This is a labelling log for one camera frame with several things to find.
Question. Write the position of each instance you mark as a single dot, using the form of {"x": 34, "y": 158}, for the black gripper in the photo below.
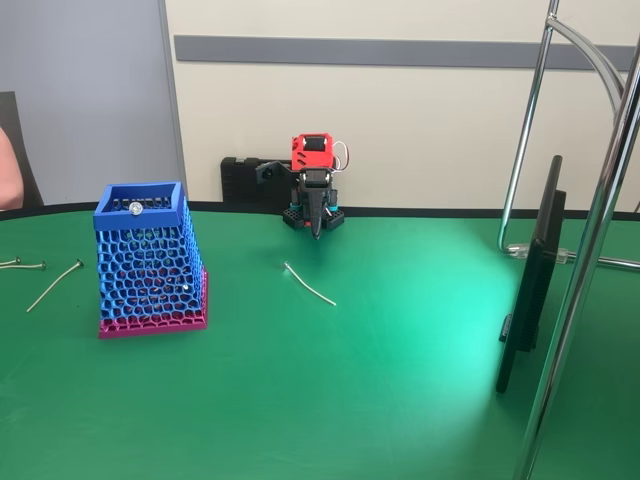
{"x": 316, "y": 199}

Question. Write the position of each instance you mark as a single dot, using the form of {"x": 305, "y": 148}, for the long nail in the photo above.
{"x": 288, "y": 265}
{"x": 78, "y": 262}

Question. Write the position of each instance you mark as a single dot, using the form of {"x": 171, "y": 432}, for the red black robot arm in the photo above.
{"x": 300, "y": 157}

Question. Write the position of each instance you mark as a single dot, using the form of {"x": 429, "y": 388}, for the blue pink mesh basket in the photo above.
{"x": 145, "y": 280}

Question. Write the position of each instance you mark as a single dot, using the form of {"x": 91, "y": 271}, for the black teal table clamp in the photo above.
{"x": 332, "y": 202}
{"x": 295, "y": 204}

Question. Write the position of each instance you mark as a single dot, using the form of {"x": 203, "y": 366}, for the black ribbed box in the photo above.
{"x": 240, "y": 180}

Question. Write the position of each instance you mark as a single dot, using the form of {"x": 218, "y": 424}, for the green table cloth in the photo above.
{"x": 300, "y": 390}

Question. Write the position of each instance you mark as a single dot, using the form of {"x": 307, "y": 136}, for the clear plastic clip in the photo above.
{"x": 520, "y": 250}

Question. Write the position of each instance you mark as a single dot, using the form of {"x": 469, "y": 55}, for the black monitor on right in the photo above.
{"x": 532, "y": 280}

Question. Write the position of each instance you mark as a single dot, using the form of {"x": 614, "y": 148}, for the nails at left edge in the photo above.
{"x": 42, "y": 265}

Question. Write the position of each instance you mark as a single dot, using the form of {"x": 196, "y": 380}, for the chrome tube stand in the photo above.
{"x": 600, "y": 225}

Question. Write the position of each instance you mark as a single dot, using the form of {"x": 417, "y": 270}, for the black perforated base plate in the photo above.
{"x": 292, "y": 219}

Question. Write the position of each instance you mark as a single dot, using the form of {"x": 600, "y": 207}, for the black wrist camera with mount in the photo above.
{"x": 267, "y": 172}

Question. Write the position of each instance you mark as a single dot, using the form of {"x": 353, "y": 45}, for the grey wall rail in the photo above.
{"x": 350, "y": 50}

